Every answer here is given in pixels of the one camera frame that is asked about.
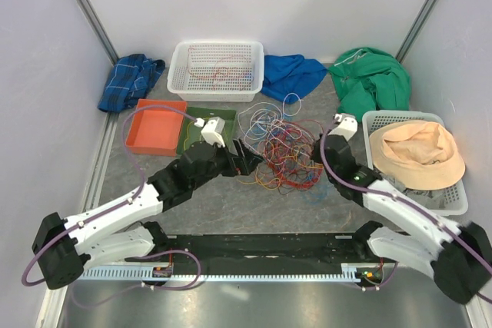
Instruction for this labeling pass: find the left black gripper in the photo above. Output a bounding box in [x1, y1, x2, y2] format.
[191, 137, 263, 191]

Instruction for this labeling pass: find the yellow wire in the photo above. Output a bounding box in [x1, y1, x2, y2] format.
[180, 116, 204, 148]

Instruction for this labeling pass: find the coloured wire pile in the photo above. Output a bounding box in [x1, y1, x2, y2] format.
[236, 92, 331, 206]

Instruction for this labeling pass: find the red wire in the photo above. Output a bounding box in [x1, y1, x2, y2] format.
[187, 46, 254, 93]

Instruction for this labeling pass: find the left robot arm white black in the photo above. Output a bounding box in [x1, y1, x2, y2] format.
[32, 139, 263, 290]

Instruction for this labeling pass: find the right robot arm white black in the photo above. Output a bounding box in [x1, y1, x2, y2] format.
[311, 132, 491, 305]

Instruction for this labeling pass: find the green plastic tray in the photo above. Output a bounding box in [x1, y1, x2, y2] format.
[176, 106, 237, 156]

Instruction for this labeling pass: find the orange plastic tray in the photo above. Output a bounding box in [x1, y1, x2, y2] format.
[126, 99, 188, 157]

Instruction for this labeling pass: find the white perforated basket rear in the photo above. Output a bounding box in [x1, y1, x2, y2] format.
[167, 40, 264, 102]

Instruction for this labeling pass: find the white perforated basket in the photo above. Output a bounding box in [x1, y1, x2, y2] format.
[167, 40, 264, 102]
[361, 110, 469, 217]

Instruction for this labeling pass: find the bright blue cloth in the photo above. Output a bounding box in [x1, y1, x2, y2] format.
[261, 55, 327, 104]

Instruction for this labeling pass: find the blue plaid cloth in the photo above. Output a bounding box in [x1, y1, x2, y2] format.
[98, 54, 166, 113]

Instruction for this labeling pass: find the green garment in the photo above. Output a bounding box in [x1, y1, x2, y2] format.
[328, 47, 411, 121]

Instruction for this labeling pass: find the peach bucket hat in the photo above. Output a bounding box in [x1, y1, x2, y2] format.
[369, 120, 466, 191]

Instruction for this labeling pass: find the white perforated basket right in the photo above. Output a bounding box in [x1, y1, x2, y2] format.
[361, 110, 469, 217]

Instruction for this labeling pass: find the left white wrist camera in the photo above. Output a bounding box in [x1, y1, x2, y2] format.
[194, 117, 225, 147]

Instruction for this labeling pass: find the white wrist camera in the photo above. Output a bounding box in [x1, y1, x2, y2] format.
[327, 113, 358, 141]
[194, 117, 225, 147]

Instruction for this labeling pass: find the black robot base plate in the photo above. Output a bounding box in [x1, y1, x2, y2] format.
[147, 233, 393, 276]

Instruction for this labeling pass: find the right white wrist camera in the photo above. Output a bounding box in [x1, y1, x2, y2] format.
[327, 113, 358, 141]

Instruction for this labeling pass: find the slotted cable duct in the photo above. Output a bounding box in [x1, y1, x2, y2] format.
[71, 264, 364, 282]

